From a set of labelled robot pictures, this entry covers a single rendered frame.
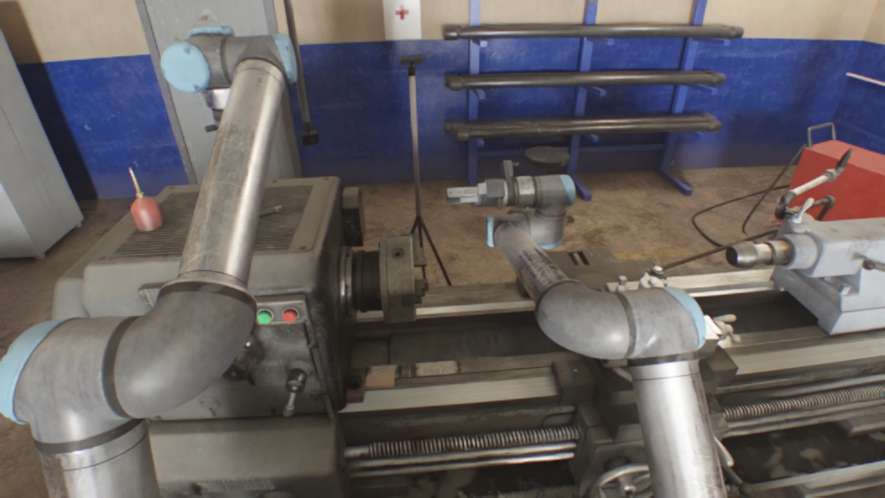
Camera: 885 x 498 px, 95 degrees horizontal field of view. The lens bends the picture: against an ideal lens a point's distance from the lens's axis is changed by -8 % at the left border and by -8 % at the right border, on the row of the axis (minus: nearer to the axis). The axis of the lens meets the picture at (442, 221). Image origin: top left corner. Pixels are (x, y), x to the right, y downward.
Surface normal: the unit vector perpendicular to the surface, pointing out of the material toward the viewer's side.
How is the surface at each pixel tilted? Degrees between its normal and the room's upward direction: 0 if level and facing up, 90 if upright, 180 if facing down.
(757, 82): 90
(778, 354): 36
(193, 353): 68
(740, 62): 90
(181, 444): 32
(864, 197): 90
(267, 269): 45
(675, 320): 41
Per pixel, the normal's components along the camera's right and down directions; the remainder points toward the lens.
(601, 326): -0.39, -0.18
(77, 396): 0.08, 0.18
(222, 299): 0.69, -0.44
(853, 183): -0.91, 0.22
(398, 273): 0.05, -0.24
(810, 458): -0.02, -0.86
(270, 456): 0.03, -0.47
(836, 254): 0.08, 0.43
